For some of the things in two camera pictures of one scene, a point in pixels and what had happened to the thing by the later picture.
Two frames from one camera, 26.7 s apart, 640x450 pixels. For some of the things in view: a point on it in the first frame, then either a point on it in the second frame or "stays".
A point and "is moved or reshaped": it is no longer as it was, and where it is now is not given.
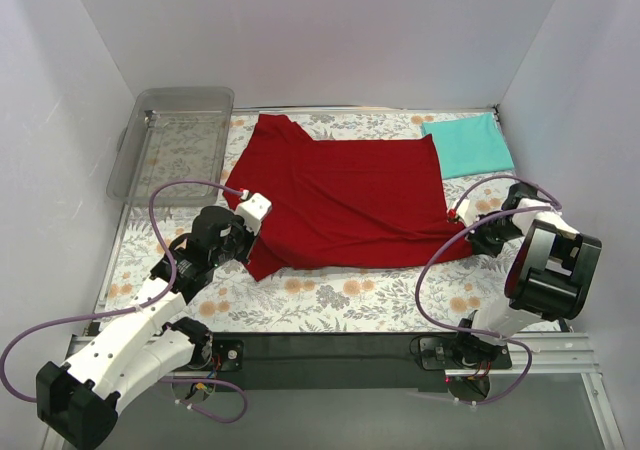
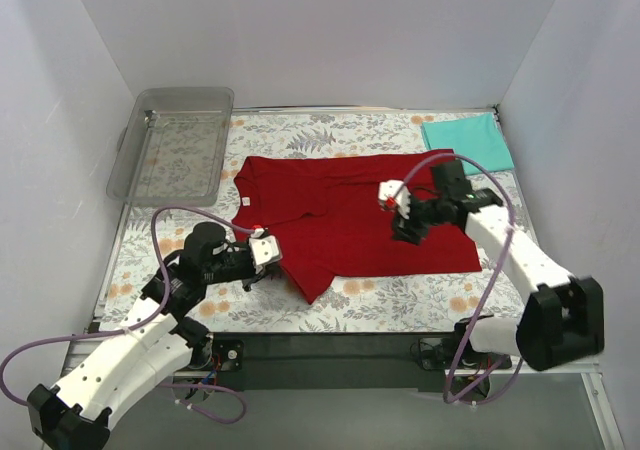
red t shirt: x=343 y=203 is moved or reshaped
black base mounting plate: x=348 y=362 stays
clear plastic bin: x=173 y=133 stays
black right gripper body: x=476 y=237 -> x=413 y=225
